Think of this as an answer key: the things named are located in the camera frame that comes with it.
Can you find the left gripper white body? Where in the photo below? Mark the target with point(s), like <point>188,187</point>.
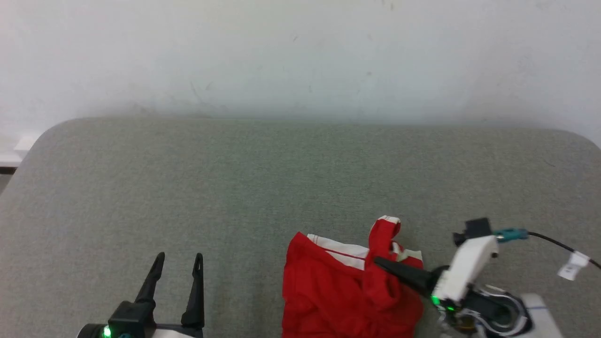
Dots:
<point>178,332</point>

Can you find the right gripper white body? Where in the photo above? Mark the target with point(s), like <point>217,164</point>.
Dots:
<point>465,267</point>

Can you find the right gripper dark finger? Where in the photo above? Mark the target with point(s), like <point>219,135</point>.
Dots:
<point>404,273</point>

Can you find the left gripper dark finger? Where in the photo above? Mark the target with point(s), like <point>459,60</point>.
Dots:
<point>195,295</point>
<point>151,279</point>

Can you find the red garment with white trim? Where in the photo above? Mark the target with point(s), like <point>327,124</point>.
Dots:
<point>338,295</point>

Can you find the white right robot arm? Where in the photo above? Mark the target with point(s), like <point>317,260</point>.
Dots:
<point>507,314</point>

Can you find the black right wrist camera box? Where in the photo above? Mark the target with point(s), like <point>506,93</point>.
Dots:
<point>474,229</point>

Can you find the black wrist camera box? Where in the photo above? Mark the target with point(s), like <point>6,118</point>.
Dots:
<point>474,229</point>
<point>134,319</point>

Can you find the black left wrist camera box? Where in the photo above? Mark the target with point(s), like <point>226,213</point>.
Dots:
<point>134,319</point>

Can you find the white wall baseboard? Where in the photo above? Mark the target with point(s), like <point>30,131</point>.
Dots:
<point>16,150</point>

